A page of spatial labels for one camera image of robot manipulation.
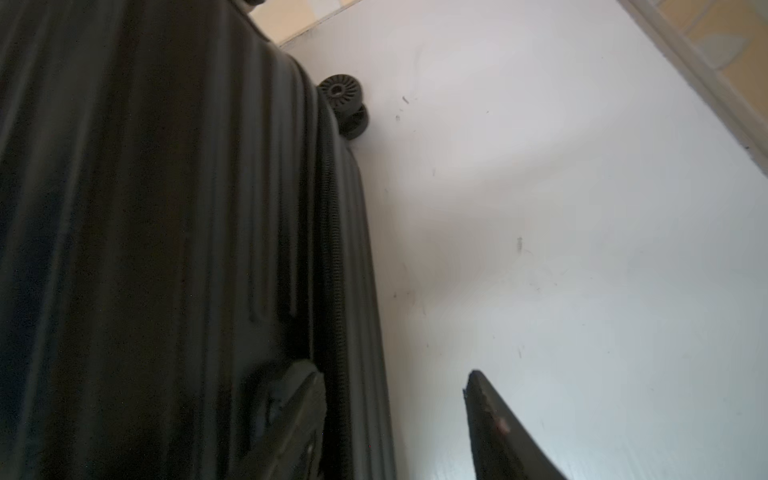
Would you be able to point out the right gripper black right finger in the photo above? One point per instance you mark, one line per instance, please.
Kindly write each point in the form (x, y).
(501, 447)

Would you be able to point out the black hard-shell suitcase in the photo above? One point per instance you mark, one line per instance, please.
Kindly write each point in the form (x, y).
(180, 211)

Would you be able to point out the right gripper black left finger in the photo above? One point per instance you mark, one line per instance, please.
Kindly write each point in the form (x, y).
(286, 418)

